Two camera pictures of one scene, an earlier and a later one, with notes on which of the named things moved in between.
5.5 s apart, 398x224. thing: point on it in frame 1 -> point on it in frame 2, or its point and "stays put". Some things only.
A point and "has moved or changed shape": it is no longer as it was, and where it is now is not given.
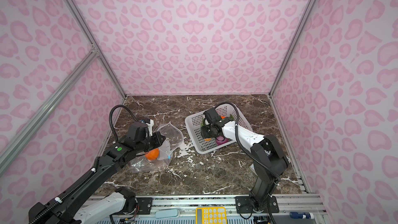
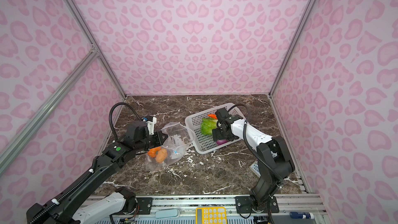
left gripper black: [156, 135] stays put
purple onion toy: [221, 140] stays put
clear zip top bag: [161, 156] has moved or changed shape
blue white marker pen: [303, 215] stays put
